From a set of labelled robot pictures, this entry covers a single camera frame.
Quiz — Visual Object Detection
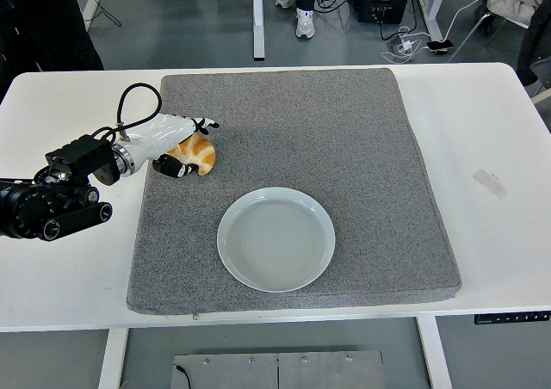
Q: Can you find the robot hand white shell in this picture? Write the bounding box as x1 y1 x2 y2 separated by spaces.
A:
121 112 220 179

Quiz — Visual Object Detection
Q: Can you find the golden croissant bread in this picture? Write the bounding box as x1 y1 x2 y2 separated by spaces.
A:
166 133 218 178

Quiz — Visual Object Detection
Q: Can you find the pale grey round plate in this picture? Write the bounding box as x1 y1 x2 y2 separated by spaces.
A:
216 186 337 294

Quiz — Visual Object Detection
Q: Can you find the grey metal plate with screws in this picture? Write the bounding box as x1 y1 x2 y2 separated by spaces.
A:
170 349 387 389

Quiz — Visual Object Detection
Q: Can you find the white desk foot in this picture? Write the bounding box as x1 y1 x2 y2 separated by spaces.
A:
81 0 101 33

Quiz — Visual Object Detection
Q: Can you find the grey speckled cushion mat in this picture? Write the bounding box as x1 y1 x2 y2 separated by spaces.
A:
126 67 463 317

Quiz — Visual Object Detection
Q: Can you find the white table leg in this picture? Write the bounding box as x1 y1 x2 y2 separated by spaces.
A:
415 315 453 389
96 328 130 389

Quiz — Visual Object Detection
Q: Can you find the smartphone on floor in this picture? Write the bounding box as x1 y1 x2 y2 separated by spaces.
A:
425 39 455 55

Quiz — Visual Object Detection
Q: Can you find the white slanted desk leg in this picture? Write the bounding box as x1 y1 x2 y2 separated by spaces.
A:
412 0 451 52

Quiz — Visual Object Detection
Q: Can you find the translucent tape strip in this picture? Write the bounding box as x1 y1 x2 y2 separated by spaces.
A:
472 169 508 200

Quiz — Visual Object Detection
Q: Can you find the black jacket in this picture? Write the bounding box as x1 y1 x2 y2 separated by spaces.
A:
515 0 551 89

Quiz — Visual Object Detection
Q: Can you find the grey chair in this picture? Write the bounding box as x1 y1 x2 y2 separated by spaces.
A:
529 57 551 104

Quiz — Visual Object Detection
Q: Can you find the black table control panel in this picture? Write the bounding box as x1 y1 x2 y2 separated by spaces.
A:
474 311 551 325

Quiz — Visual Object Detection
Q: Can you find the black floor cable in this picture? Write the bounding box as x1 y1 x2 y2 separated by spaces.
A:
77 0 124 27

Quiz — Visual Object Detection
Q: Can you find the white desk post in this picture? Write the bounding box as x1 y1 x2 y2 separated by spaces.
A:
251 0 265 61

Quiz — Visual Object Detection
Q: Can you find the thin black cable on plate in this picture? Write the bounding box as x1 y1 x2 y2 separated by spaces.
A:
172 364 191 389

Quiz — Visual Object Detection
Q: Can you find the white charger with cable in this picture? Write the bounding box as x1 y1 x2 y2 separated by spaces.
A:
381 26 427 65

